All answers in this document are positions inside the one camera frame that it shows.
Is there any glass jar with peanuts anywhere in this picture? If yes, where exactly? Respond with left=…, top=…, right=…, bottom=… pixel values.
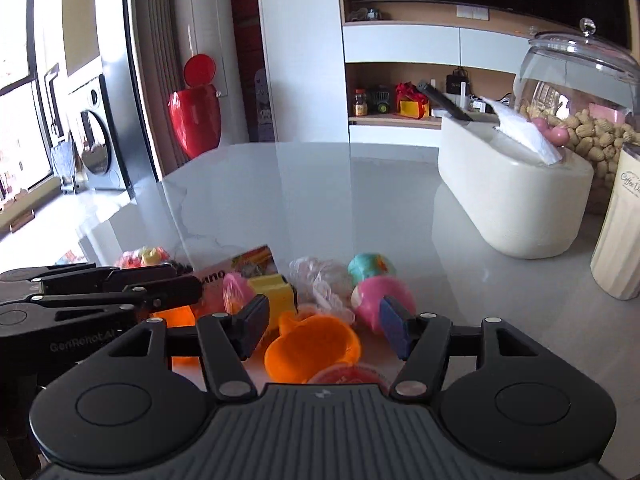
left=513, top=18, right=639, bottom=214

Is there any red jelly cup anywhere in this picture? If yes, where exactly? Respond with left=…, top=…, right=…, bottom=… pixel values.
left=308, top=364, right=390, bottom=394

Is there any pink toy ball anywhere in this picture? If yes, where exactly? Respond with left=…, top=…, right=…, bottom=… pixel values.
left=350, top=274, right=416, bottom=335

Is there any orange plastic shell half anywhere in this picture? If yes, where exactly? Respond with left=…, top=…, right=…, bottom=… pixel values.
left=264, top=313, right=362, bottom=384

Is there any white tissue box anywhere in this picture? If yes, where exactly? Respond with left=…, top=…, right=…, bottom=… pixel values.
left=437, top=100, right=593, bottom=259

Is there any cream ribbed pitcher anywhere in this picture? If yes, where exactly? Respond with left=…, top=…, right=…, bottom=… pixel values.
left=590, top=143, right=640, bottom=300

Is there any yellow toy block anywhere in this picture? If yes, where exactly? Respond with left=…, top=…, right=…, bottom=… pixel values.
left=248, top=274, right=297, bottom=332

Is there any red snack card packet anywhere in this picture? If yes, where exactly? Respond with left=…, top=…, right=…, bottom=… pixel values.
left=191, top=245, right=278, bottom=318

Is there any teal toy ball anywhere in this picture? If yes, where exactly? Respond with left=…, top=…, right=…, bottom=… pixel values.
left=347, top=252, right=396, bottom=285

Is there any hawthorn lollipop snack packet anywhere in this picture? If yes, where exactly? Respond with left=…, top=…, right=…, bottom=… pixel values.
left=114, top=246, right=171, bottom=269

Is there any red gift box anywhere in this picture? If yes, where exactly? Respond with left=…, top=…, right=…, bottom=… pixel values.
left=395, top=82, right=431, bottom=119

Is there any small spice jar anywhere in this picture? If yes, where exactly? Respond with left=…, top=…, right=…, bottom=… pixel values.
left=354, top=89, right=368, bottom=117

